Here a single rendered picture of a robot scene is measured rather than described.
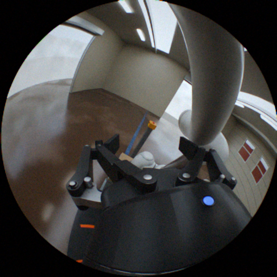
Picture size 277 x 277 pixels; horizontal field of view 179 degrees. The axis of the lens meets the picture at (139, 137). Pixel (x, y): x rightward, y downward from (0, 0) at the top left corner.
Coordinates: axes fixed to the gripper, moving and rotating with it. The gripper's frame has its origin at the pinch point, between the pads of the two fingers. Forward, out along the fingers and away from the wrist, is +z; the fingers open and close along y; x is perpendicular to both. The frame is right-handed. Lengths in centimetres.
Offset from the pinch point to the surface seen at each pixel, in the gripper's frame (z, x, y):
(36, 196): 6, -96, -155
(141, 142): 151, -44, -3
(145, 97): 632, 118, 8
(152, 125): 138, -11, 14
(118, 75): 615, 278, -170
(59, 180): 63, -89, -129
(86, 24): 148, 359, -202
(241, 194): 141, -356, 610
